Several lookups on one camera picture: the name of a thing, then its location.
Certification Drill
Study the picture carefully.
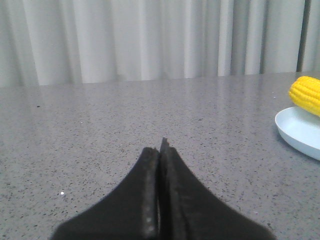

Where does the white pleated curtain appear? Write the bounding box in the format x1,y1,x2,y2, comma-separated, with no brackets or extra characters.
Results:
0,0,320,87

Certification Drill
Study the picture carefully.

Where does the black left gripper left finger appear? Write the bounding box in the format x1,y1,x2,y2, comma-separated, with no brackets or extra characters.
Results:
51,147,159,240

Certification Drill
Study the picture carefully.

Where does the yellow corn cob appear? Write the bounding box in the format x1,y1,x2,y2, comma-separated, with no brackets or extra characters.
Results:
288,76,320,117

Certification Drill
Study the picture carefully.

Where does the light blue round plate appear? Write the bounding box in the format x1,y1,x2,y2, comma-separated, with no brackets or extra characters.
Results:
274,106,320,160

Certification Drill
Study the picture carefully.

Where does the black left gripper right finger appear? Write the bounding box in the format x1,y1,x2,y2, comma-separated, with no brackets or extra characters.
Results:
158,138,274,240

